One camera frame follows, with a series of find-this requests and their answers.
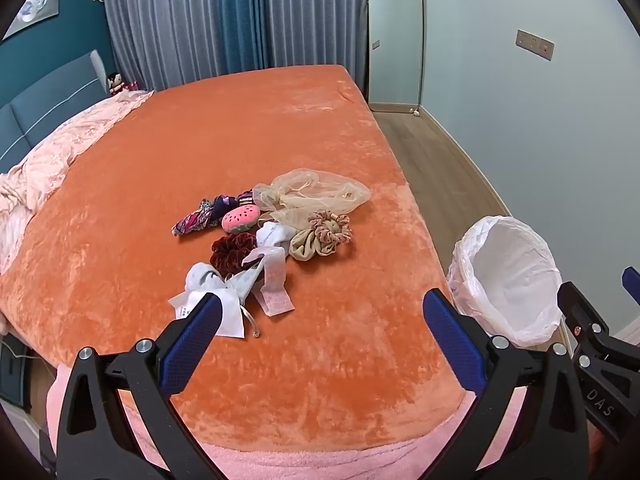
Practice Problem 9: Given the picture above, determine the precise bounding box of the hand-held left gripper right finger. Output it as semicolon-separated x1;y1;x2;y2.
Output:
422;288;591;480

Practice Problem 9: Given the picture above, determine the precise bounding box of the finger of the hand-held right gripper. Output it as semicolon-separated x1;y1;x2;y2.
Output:
621;266;640;307
556;281;640;442

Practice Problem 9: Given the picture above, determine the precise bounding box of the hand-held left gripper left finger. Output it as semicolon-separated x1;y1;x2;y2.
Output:
55;291;223;480

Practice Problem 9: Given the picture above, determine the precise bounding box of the white bag-lined waste bin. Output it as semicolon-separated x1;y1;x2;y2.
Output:
446;216;566;349

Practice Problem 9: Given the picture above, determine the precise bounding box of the white sock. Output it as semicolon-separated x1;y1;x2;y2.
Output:
256;221;297;252
185;262;226;295

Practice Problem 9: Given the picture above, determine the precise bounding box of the beige knotted cloth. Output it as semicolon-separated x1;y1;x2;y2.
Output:
289;228;326;262

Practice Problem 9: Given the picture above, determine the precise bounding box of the pale blue cloth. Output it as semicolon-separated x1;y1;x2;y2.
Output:
227;260;266;307

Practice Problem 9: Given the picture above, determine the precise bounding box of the dark red scrunchie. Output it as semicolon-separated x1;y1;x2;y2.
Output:
209;234;257;274

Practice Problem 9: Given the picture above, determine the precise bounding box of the purple patterned scarf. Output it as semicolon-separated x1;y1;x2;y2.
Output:
172;191;256;237

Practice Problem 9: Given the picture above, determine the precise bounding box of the pink watermelon slice toy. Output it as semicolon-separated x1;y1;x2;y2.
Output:
221;203;260;234

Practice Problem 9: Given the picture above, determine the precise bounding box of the pink scrunchie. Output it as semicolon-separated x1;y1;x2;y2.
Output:
306;210;353;255

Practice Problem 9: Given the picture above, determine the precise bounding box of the pink fleece sheet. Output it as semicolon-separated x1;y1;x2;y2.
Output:
45;365;531;480

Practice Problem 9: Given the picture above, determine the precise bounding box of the dark bedside cabinet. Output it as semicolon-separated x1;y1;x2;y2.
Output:
0;337;33;408

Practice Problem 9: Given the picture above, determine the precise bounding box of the sheer beige fabric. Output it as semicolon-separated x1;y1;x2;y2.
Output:
252;169;372;226

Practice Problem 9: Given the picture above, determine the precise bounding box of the orange plush blanket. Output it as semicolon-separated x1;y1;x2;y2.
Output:
0;64;468;453

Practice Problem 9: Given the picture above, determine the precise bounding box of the pink floral quilt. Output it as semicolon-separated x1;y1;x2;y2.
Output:
0;89;155;273

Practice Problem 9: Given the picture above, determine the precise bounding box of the blue padded headboard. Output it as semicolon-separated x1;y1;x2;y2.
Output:
0;50;110;161

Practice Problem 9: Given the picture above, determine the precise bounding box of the standing floor mirror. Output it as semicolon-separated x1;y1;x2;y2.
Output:
367;0;425;114

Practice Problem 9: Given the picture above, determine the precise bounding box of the grey curtain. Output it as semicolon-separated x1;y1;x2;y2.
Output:
260;0;372;96
101;0;224;93

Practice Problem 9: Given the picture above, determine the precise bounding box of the blue curtain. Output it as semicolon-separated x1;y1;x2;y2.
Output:
219;0;267;74

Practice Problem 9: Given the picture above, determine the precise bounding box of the brown wall switch panel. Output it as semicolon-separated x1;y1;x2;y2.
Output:
516;29;556;61

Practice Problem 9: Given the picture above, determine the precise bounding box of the wall picture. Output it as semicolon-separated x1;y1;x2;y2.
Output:
2;0;63;41

